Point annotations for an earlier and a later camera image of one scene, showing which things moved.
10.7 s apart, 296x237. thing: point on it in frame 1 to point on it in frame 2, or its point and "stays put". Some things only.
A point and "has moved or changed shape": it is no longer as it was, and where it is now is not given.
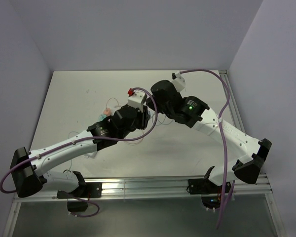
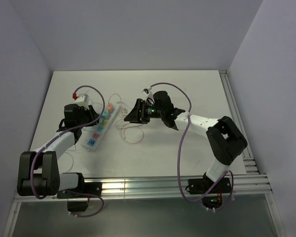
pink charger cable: [111, 98] to [114, 94]
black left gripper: [144, 117] to [92, 115]
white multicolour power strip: [92, 155] has moved or changed shape
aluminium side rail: [232, 105] stays put
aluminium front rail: [132, 188] stays put
